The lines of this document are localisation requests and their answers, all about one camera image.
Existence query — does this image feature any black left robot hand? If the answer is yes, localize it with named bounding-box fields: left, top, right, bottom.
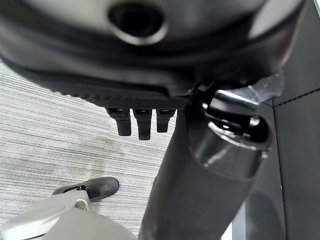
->
left=0, top=0, right=310, bottom=240

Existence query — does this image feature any clear plastic tape piece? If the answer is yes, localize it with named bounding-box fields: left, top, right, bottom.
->
left=246, top=71, right=285, bottom=104

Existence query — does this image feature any silver robot leg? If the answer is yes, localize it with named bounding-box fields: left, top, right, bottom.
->
left=0, top=184, right=139, bottom=240

